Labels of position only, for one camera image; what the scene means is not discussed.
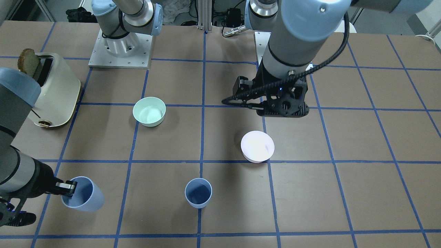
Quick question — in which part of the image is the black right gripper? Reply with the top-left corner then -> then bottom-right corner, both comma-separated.
0,162 -> 78,227

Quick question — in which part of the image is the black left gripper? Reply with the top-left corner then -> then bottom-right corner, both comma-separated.
232,65 -> 310,118

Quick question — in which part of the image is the light blue plastic cup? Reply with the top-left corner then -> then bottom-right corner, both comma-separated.
61,176 -> 105,212

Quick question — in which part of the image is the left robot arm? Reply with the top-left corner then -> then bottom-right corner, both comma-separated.
222,0 -> 431,118

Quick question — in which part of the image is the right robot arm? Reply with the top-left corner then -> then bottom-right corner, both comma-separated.
1,0 -> 164,227

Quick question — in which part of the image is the pink plastic bowl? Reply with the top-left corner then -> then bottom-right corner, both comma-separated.
240,131 -> 275,163

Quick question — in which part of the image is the black power adapter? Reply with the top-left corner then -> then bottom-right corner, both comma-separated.
226,8 -> 242,27

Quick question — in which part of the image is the cream white toaster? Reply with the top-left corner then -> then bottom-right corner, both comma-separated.
28,52 -> 81,128

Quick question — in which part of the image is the mint green plastic bowl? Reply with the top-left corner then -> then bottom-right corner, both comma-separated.
132,97 -> 166,127

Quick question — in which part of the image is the dark blue plastic cup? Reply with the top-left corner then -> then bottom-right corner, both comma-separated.
184,178 -> 213,209

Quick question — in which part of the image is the toast slice in toaster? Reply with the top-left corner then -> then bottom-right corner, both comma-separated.
17,48 -> 40,77

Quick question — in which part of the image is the black cloth in background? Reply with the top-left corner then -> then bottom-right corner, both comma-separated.
65,7 -> 98,23

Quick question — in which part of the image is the black corrugated cable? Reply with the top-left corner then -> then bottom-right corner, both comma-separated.
222,12 -> 350,110

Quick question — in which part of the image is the aluminium frame post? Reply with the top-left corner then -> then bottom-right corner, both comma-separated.
196,0 -> 213,33

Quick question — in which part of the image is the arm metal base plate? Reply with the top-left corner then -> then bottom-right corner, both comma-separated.
88,30 -> 153,69

